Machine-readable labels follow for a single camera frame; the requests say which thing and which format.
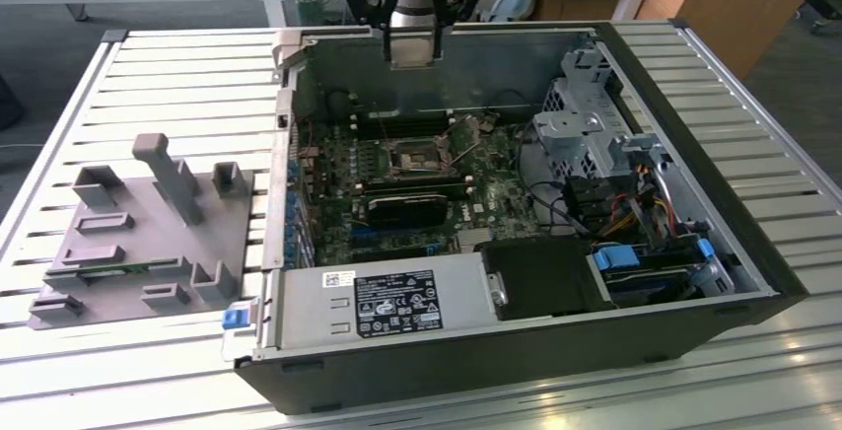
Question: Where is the wooden cabinet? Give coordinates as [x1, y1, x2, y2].
[634, 0, 842, 81]

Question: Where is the grey power supply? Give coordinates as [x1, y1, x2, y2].
[253, 251, 509, 360]

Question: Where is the black wire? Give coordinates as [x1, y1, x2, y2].
[518, 123, 594, 237]

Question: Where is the green motherboard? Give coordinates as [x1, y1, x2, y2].
[282, 111, 548, 268]

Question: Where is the red yellow wire bundle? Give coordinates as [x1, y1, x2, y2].
[609, 191, 680, 239]

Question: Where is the black expansion slot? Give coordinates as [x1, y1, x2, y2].
[348, 247, 444, 261]

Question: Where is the CPU socket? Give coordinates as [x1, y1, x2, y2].
[388, 137, 460, 178]

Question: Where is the silver chipset heatsink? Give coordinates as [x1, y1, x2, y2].
[457, 230, 494, 251]

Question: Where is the metal socket cover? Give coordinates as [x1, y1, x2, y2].
[441, 116, 488, 168]

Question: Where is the black graphics card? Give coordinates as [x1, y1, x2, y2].
[360, 191, 450, 230]

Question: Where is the black office chair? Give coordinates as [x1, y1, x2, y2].
[803, 0, 842, 36]

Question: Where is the black plastic drive box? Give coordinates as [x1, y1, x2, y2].
[477, 237, 620, 323]

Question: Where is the silver metal drive cage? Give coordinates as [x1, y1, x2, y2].
[529, 47, 673, 182]

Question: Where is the blue case latch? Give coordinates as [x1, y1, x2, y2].
[222, 301, 260, 332]

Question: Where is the blue disk carrier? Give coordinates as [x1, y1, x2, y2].
[589, 244, 703, 306]

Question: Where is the wire locking lever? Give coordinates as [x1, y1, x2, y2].
[453, 134, 494, 166]

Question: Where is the black RAM slot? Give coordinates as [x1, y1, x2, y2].
[374, 122, 456, 138]
[360, 182, 473, 199]
[358, 176, 470, 189]
[365, 111, 450, 125]

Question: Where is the green RAM stick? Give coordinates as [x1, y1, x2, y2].
[77, 262, 151, 279]

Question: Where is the grey parts rack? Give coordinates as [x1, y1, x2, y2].
[25, 132, 260, 332]

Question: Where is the black PC case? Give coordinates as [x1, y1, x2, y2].
[234, 19, 811, 416]

